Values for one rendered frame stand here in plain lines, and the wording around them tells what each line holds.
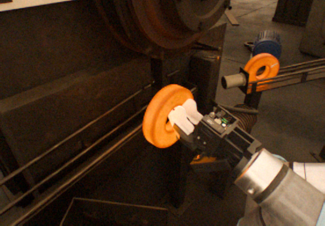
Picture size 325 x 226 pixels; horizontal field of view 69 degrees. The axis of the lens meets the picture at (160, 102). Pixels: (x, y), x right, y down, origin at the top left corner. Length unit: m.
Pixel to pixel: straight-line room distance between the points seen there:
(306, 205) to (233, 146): 0.14
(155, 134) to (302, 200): 0.29
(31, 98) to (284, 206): 0.56
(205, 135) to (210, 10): 0.36
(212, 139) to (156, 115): 0.13
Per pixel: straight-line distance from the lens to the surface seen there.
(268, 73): 1.15
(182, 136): 0.50
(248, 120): 1.13
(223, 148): 0.49
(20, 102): 0.62
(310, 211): 0.48
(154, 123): 0.50
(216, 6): 0.71
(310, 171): 0.64
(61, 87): 0.64
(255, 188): 0.48
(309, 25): 3.47
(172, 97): 0.51
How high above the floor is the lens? 1.17
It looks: 34 degrees down
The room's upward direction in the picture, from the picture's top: straight up
